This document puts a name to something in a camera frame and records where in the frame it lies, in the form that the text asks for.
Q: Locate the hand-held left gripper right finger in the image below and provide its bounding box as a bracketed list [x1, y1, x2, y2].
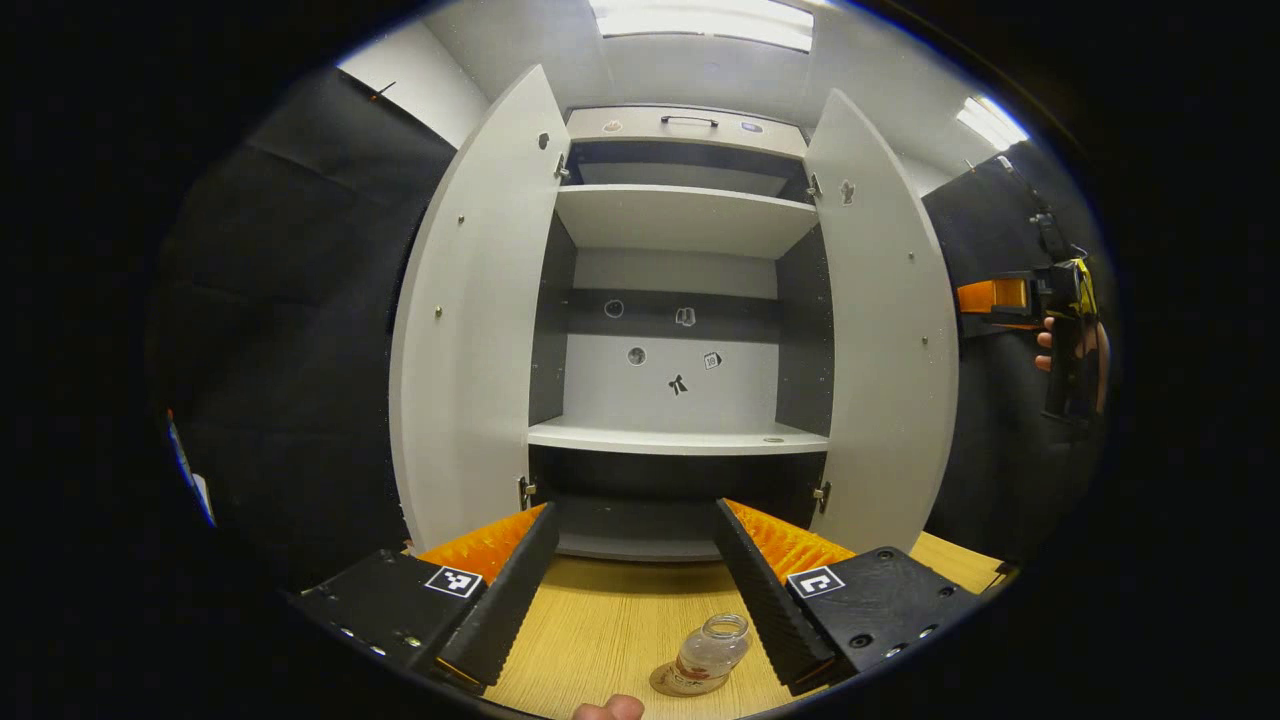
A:
[712, 498, 991, 698]

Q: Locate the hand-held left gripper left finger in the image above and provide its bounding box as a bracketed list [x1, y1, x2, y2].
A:
[288, 500, 563, 698]

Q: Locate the clear bottle with red label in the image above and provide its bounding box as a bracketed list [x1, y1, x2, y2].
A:
[668, 613, 751, 698]

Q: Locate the white cabinet door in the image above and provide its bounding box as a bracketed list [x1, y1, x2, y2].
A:
[803, 88, 961, 554]
[388, 65, 571, 556]

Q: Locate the round brown coaster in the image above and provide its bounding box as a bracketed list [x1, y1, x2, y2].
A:
[649, 662, 731, 698]

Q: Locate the white cabinet shelf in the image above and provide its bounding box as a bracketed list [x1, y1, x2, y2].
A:
[527, 417, 831, 457]
[554, 184, 821, 261]

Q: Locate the white and grey cabinet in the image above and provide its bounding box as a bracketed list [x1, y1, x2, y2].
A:
[525, 105, 836, 563]

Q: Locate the black backdrop cloth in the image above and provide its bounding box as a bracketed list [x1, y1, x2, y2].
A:
[150, 65, 461, 591]
[920, 140, 1116, 566]

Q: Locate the rectangular ceiling light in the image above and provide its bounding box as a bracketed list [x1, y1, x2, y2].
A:
[590, 0, 816, 53]
[955, 95, 1031, 153]

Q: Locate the white drawer front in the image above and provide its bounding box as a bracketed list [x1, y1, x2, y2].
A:
[565, 105, 809, 161]

